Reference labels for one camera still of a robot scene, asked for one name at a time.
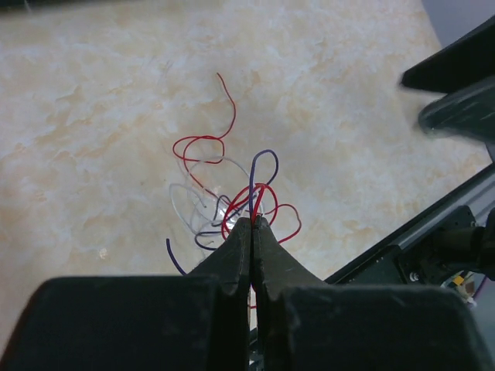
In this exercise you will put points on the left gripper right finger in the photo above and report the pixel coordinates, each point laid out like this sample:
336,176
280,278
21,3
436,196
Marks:
307,324

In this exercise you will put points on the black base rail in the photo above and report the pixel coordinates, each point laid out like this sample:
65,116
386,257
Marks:
452,238

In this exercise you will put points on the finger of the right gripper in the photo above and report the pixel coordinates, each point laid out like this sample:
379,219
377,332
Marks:
468,60
468,112

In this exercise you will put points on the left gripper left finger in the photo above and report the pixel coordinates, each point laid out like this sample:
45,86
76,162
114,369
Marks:
198,321

